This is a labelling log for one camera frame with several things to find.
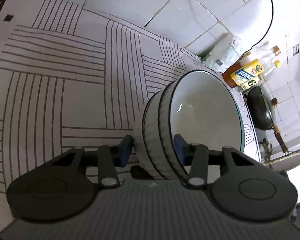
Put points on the black wok with lid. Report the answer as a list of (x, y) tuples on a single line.
[(261, 109)]

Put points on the white bowl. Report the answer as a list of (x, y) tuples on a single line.
[(200, 108), (148, 147)]

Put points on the white salt bag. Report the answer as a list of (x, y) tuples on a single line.
[(224, 54)]

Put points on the striped table mat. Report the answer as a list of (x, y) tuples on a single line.
[(72, 77)]

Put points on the clear vinegar bottle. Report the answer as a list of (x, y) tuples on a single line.
[(259, 71)]

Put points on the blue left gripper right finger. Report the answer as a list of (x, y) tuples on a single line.
[(185, 151)]

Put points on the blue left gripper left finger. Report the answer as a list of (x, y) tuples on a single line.
[(126, 146)]

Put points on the yellow label cooking wine bottle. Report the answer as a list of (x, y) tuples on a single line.
[(235, 75)]

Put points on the white bowl front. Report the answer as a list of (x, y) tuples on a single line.
[(200, 108)]

